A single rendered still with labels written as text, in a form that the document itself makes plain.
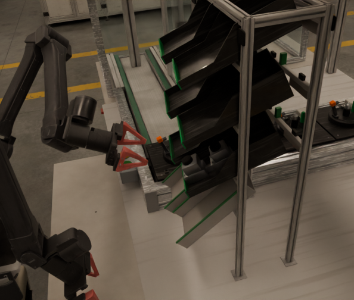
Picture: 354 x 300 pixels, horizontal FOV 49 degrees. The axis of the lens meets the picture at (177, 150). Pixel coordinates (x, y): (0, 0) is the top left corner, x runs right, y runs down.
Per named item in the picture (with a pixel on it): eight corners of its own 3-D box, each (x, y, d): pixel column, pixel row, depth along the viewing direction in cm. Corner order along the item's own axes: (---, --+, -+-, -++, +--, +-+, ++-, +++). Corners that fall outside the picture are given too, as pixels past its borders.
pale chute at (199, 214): (186, 249, 114) (175, 243, 112) (182, 216, 125) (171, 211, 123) (256, 191, 103) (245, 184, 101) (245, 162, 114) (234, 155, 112)
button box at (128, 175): (122, 184, 153) (119, 172, 150) (115, 155, 170) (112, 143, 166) (139, 180, 155) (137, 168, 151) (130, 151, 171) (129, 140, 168)
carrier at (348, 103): (335, 143, 157) (341, 116, 150) (304, 114, 176) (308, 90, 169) (387, 131, 161) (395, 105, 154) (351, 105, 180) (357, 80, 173)
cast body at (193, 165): (188, 185, 106) (176, 168, 102) (187, 174, 110) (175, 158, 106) (215, 174, 104) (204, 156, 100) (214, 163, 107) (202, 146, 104)
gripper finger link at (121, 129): (149, 127, 105) (115, 118, 102) (151, 141, 99) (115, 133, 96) (142, 147, 108) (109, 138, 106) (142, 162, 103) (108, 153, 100)
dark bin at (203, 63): (181, 91, 84) (164, 63, 80) (176, 66, 95) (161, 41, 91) (303, 25, 78) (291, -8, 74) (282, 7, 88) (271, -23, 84)
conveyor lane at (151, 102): (161, 200, 150) (158, 181, 144) (127, 102, 216) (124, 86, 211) (229, 184, 155) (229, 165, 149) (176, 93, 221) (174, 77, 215)
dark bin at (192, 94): (170, 119, 105) (157, 99, 101) (167, 97, 116) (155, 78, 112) (265, 69, 99) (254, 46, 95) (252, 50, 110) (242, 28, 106)
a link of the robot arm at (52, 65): (60, 50, 127) (33, 31, 119) (73, 40, 125) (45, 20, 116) (67, 159, 103) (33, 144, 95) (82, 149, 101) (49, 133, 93)
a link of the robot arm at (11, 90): (52, 41, 132) (27, 24, 124) (75, 41, 123) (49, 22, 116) (-6, 162, 124) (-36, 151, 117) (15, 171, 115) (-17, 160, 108)
